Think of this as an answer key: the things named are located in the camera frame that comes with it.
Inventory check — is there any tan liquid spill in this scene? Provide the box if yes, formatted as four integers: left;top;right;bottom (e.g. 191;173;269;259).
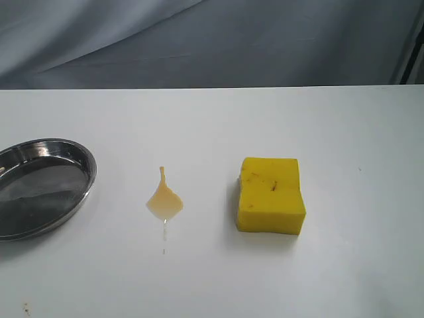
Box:
146;166;184;255

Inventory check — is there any black backdrop stand pole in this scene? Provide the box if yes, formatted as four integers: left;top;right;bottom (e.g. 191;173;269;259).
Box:
399;11;423;85

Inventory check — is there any grey backdrop cloth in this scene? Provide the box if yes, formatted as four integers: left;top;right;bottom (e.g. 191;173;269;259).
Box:
1;1;423;89

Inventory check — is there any yellow sponge block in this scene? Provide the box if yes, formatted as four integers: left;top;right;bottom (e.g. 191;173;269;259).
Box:
237;157;306;235

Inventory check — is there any round stainless steel tray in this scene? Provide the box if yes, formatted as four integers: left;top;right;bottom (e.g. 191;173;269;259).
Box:
1;138;97;242

